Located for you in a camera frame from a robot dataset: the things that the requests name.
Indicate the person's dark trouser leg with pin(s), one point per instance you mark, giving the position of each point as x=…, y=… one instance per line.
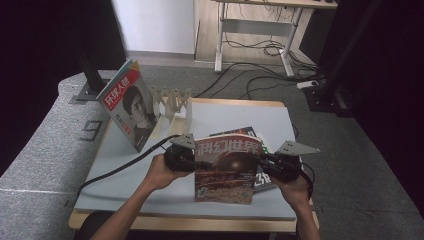
x=90, y=226

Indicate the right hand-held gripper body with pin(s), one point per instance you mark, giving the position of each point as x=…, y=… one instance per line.
x=285, y=168

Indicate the person's right hand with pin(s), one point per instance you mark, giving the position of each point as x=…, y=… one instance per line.
x=298, y=196

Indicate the wooden table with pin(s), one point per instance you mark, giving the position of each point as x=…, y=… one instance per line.
x=200, y=224

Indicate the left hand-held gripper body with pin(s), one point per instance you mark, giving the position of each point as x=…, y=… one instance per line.
x=180, y=158

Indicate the black curtain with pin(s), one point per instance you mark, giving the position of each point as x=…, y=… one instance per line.
x=393, y=100
x=40, y=66

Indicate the white frame desk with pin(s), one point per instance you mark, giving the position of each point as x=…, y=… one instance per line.
x=256, y=27

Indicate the white power strip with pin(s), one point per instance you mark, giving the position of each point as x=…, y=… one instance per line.
x=307, y=84

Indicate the portrait magazine with red banner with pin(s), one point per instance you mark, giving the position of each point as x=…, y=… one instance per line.
x=133, y=106

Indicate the wooden expandable book rack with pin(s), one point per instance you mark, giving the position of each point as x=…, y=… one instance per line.
x=176, y=123

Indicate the dark blue cracked-rock magazine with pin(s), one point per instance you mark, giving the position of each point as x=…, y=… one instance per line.
x=265, y=181

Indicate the red-brown magazine with sphere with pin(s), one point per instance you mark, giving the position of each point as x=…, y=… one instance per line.
x=226, y=180

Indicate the person's left hand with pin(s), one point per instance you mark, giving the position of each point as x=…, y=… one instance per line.
x=158, y=175

